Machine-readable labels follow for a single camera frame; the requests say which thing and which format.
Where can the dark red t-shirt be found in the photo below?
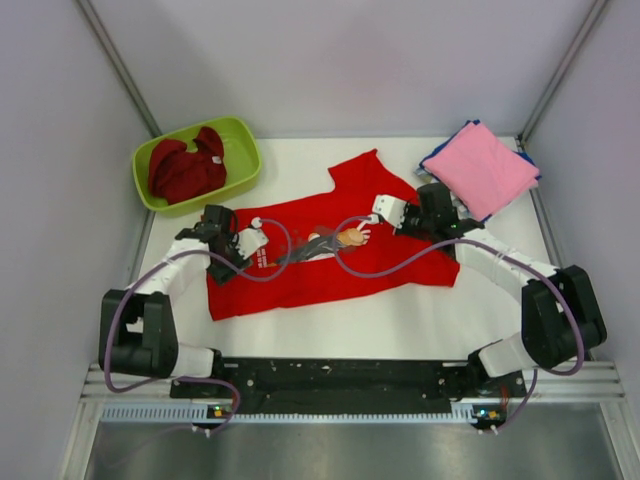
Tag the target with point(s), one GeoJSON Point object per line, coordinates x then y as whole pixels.
{"type": "Point", "coordinates": [177, 175]}

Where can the green plastic basin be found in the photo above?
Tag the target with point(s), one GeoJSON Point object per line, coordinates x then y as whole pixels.
{"type": "Point", "coordinates": [241, 159]}

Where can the pink folded t-shirt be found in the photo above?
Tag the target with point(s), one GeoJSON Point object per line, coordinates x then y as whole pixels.
{"type": "Point", "coordinates": [484, 173]}

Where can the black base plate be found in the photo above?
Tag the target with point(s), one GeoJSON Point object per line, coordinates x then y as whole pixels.
{"type": "Point", "coordinates": [356, 386]}

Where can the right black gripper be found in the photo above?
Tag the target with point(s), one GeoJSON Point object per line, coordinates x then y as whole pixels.
{"type": "Point", "coordinates": [409, 210]}

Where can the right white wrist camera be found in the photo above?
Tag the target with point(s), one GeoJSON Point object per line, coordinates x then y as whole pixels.
{"type": "Point", "coordinates": [391, 210]}

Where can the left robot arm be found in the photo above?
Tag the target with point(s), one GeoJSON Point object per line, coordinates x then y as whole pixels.
{"type": "Point", "coordinates": [138, 333]}

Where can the aluminium frame rail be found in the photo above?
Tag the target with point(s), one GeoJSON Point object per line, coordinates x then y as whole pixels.
{"type": "Point", "coordinates": [596, 382]}

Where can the bright red t-shirt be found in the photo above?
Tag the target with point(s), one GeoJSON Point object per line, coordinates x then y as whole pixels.
{"type": "Point", "coordinates": [319, 250]}

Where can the patterned folded t-shirt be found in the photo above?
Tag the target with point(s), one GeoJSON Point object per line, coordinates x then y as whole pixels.
{"type": "Point", "coordinates": [429, 178]}

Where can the grey slotted cable duct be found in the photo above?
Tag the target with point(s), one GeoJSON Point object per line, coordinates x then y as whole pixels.
{"type": "Point", "coordinates": [213, 414]}

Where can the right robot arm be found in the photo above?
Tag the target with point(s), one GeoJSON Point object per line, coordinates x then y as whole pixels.
{"type": "Point", "coordinates": [560, 314]}

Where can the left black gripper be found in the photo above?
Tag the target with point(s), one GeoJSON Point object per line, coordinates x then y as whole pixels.
{"type": "Point", "coordinates": [220, 276]}

